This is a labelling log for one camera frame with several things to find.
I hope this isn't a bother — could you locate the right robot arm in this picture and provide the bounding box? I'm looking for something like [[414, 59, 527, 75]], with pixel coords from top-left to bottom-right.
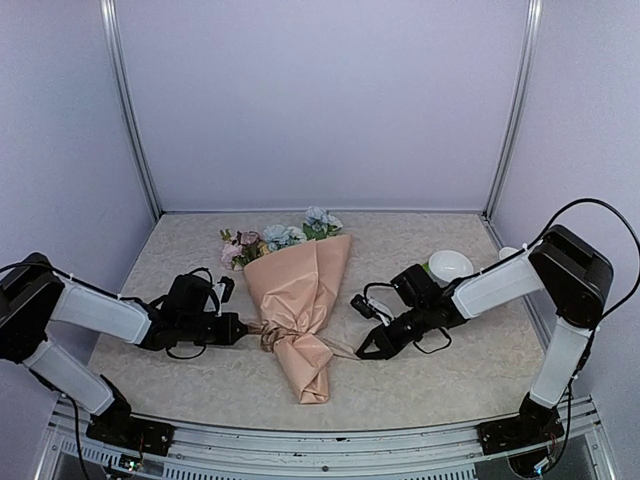
[[351, 225, 614, 444]]

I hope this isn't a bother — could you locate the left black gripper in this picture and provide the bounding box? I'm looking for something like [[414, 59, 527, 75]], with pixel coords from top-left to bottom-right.
[[179, 311, 247, 345]]

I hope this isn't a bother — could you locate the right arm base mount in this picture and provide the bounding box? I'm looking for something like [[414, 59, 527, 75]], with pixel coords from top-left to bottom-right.
[[477, 394, 564, 455]]

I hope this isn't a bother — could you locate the left aluminium frame post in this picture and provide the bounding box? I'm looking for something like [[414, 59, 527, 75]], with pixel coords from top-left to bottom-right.
[[100, 0, 164, 223]]

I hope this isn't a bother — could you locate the light blue cup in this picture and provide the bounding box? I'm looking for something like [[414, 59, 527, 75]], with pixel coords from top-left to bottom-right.
[[498, 247, 518, 261]]

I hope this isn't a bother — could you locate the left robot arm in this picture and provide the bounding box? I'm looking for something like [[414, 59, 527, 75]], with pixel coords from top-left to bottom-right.
[[1, 252, 248, 445]]

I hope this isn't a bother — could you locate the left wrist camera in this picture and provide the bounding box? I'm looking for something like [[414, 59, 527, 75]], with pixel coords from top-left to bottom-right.
[[213, 276, 235, 317]]

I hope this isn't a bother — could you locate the pink rose stem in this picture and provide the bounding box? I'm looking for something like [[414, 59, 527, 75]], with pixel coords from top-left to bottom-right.
[[219, 229, 270, 271]]

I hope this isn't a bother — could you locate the tan ribbon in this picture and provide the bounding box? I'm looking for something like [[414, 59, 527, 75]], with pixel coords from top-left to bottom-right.
[[248, 323, 359, 361]]

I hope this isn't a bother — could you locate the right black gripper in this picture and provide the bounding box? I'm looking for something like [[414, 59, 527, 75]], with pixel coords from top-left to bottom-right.
[[356, 303, 431, 360]]

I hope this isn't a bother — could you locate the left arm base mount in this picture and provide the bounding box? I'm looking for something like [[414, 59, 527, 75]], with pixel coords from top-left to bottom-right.
[[86, 375, 175, 457]]

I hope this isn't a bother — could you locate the right aluminium frame post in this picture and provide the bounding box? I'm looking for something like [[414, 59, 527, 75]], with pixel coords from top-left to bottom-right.
[[483, 0, 543, 223]]

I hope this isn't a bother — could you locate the pink wrapping paper sheet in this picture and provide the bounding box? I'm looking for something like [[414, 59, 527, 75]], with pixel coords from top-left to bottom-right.
[[244, 234, 352, 404]]

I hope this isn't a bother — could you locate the white ceramic bowl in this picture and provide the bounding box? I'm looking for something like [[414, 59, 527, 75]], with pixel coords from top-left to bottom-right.
[[427, 250, 474, 287]]

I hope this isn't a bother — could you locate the aluminium frame post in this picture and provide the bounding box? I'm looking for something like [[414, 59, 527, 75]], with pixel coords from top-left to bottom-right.
[[100, 0, 164, 223], [483, 0, 543, 223]]

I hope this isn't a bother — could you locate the front aluminium rail base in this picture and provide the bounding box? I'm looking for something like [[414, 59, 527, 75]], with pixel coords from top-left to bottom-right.
[[30, 397, 620, 479]]

